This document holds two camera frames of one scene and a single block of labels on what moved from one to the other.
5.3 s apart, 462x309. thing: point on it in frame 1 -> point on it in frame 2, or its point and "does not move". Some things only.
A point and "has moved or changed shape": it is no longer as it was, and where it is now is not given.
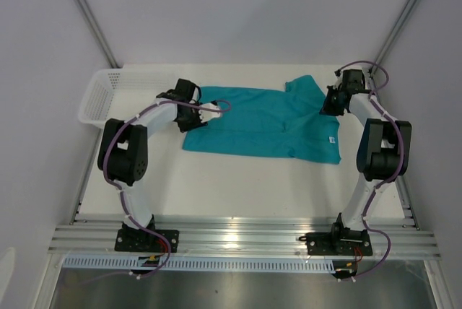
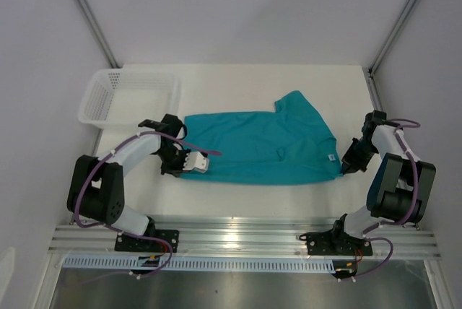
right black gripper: [326, 109] -> [350, 164]
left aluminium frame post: [89, 13] does not move
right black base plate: [338, 242] does not move
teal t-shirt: [284, 123] has moved or changed shape
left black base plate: [136, 240] does not move
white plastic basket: [116, 94] does not move
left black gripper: [196, 123] -> [176, 170]
